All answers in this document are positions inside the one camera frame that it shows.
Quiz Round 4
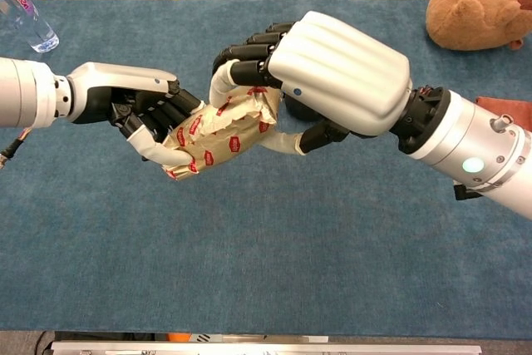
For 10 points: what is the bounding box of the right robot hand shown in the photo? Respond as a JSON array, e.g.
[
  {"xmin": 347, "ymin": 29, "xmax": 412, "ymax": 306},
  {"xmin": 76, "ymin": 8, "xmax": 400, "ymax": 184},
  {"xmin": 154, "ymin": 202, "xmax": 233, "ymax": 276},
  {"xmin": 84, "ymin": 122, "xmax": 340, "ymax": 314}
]
[{"xmin": 209, "ymin": 10, "xmax": 413, "ymax": 155}]

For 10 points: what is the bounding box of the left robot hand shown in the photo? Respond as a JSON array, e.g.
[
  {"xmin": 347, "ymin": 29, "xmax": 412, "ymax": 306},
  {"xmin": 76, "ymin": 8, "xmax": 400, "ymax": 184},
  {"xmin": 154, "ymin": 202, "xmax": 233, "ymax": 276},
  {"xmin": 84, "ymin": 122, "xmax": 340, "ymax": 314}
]
[{"xmin": 65, "ymin": 62, "xmax": 205, "ymax": 167}]

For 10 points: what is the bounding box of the yellow snack packet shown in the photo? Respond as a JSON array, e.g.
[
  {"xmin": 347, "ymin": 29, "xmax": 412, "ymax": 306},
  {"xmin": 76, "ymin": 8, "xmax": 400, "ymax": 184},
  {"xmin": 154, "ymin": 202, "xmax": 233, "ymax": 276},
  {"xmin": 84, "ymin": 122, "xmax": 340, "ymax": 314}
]
[{"xmin": 160, "ymin": 85, "xmax": 278, "ymax": 181}]

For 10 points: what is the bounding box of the dark green ceramic pitcher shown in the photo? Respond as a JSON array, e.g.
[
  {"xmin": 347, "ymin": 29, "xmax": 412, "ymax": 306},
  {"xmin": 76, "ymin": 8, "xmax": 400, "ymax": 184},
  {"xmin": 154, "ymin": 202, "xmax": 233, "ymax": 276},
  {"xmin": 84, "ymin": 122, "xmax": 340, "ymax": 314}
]
[{"xmin": 283, "ymin": 92, "xmax": 324, "ymax": 123}]

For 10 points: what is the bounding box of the clear plastic water bottle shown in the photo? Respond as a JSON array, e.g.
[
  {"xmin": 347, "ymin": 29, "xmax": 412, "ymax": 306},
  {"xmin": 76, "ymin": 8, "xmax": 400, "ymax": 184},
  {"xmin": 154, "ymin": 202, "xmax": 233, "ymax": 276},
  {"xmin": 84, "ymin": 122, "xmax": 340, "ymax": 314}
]
[{"xmin": 0, "ymin": 0, "xmax": 60, "ymax": 54}]

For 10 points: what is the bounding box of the brown plush toy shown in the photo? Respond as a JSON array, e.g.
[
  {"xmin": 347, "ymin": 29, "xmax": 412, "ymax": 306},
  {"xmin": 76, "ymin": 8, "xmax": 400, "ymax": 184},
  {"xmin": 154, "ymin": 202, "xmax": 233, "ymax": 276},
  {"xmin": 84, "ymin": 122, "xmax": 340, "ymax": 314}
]
[{"xmin": 426, "ymin": 0, "xmax": 532, "ymax": 52}]

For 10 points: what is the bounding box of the orange cloth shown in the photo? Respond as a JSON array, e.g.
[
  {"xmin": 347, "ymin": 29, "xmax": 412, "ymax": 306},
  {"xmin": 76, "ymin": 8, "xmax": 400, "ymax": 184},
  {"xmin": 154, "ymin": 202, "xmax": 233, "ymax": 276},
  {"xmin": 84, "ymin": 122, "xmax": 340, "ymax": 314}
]
[{"xmin": 475, "ymin": 96, "xmax": 532, "ymax": 132}]

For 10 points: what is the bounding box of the blue felt table mat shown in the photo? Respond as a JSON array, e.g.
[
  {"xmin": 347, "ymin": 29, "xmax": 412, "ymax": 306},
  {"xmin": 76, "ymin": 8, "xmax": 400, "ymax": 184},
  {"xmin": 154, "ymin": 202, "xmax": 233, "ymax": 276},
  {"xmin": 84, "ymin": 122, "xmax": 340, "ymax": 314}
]
[{"xmin": 0, "ymin": 0, "xmax": 532, "ymax": 333}]

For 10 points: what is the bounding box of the braided cable with connector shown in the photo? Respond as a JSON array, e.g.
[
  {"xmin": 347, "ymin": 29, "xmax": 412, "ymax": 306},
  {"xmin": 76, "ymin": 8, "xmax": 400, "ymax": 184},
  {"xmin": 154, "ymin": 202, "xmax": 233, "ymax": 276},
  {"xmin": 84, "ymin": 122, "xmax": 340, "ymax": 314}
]
[{"xmin": 0, "ymin": 127, "xmax": 33, "ymax": 170}]

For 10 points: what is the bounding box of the aluminium profile rail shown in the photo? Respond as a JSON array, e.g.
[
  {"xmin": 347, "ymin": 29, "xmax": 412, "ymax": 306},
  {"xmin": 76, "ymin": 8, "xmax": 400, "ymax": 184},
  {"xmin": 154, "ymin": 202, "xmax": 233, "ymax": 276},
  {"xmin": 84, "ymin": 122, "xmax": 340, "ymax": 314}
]
[{"xmin": 49, "ymin": 340, "xmax": 483, "ymax": 355}]

